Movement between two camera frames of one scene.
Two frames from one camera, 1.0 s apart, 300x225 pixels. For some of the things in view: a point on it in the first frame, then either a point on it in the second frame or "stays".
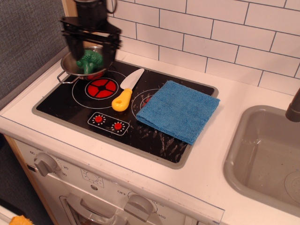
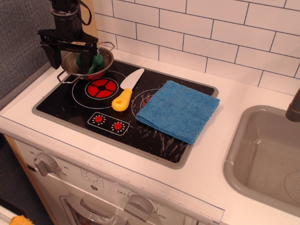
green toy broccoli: x=91 y=61 stays
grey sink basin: x=263 y=158 stays
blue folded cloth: x=179 y=110 stays
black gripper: x=92 y=26 → x=68 y=32
